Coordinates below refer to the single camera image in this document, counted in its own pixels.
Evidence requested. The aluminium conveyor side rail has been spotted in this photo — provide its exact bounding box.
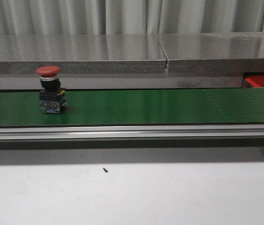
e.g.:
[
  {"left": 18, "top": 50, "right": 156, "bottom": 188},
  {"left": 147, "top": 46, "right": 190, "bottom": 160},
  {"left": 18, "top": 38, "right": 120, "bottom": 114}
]
[{"left": 0, "top": 124, "right": 264, "bottom": 141}]

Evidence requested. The grey stone slab right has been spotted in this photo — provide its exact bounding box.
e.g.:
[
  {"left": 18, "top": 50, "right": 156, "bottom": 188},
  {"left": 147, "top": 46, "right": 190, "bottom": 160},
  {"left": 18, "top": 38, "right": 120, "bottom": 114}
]
[{"left": 159, "top": 32, "right": 264, "bottom": 73}]

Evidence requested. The grey stone slab left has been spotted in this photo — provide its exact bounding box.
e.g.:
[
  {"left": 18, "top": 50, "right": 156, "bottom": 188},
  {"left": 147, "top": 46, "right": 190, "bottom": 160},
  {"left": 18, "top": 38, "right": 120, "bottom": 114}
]
[{"left": 0, "top": 35, "right": 167, "bottom": 75}]

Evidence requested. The grey stone slab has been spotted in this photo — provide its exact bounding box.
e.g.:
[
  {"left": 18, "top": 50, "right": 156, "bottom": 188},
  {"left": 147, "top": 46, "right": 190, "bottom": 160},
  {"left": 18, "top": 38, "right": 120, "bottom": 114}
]
[
  {"left": 0, "top": 35, "right": 167, "bottom": 75},
  {"left": 159, "top": 32, "right": 264, "bottom": 73}
]

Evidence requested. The green conveyor belt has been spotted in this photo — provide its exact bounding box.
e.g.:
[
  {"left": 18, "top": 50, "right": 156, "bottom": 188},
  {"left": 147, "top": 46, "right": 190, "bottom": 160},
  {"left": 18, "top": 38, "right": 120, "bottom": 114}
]
[{"left": 0, "top": 88, "right": 264, "bottom": 127}]

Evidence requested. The red plastic bin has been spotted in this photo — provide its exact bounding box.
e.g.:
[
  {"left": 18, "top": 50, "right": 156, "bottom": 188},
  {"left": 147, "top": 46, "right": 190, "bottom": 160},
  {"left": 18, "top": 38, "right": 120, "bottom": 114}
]
[{"left": 242, "top": 75, "right": 264, "bottom": 88}]

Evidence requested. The grey pleated curtain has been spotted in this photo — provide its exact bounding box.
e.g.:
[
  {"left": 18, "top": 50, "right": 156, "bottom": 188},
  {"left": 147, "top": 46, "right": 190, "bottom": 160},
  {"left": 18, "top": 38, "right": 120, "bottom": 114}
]
[{"left": 0, "top": 0, "right": 264, "bottom": 35}]

